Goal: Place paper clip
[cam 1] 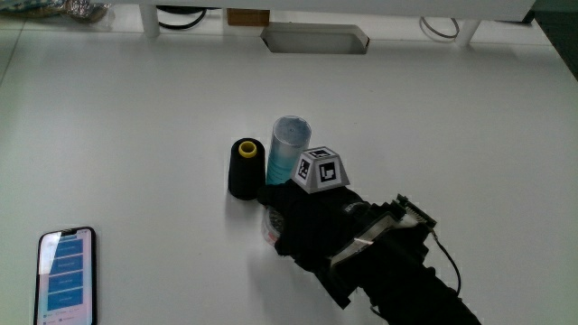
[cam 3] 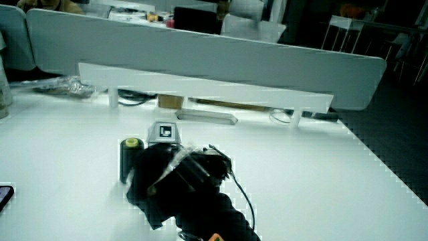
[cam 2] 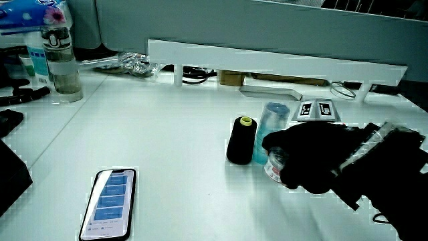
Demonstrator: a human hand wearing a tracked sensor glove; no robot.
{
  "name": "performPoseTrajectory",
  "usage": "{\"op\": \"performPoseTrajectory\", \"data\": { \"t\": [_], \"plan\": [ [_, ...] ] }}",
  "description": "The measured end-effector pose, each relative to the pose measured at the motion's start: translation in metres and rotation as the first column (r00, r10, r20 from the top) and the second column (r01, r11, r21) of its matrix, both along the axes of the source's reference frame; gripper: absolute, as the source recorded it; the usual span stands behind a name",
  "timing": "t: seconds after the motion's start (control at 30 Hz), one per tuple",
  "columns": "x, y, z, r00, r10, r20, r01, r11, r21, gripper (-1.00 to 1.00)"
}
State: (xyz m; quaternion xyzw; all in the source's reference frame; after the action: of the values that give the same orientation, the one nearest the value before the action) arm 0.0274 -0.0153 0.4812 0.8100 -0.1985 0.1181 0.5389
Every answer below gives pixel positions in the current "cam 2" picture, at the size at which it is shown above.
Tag black thread spool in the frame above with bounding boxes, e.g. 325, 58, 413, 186
225, 116, 258, 166

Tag clear water bottle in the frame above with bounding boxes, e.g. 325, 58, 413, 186
40, 26, 84, 103

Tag blue floral tissue pack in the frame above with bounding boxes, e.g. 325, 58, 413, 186
0, 0, 73, 33

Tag black marker pens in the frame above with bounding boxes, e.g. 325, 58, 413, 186
0, 86, 51, 108

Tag coiled thin cable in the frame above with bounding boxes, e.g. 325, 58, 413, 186
330, 80, 357, 100

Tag grey desk partition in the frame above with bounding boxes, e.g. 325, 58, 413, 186
94, 0, 428, 83

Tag light blue thread spool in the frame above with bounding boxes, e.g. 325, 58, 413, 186
252, 102, 292, 165

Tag small brown cardboard box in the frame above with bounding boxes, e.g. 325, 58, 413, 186
218, 70, 247, 88

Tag black smartphone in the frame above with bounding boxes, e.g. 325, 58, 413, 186
78, 168, 138, 241

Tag black cable bundle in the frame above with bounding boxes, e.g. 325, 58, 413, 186
182, 66, 217, 85

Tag crumpled clear plastic bag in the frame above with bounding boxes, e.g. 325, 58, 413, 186
116, 52, 161, 80

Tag flat grey tray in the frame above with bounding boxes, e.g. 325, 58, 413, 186
238, 84, 304, 102

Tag black box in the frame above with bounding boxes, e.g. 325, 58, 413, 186
0, 139, 34, 218

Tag person's right hand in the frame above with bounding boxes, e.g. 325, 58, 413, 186
261, 98, 371, 195

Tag thin black cable loop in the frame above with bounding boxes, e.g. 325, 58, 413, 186
372, 212, 391, 225

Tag black pouch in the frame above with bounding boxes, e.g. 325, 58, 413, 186
0, 108, 25, 139

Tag white bottle with blue label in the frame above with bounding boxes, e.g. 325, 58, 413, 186
23, 31, 54, 86

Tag long brown wooden strip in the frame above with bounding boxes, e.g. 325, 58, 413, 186
250, 72, 331, 88

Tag white desk riser shelf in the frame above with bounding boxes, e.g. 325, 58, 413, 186
146, 39, 409, 102

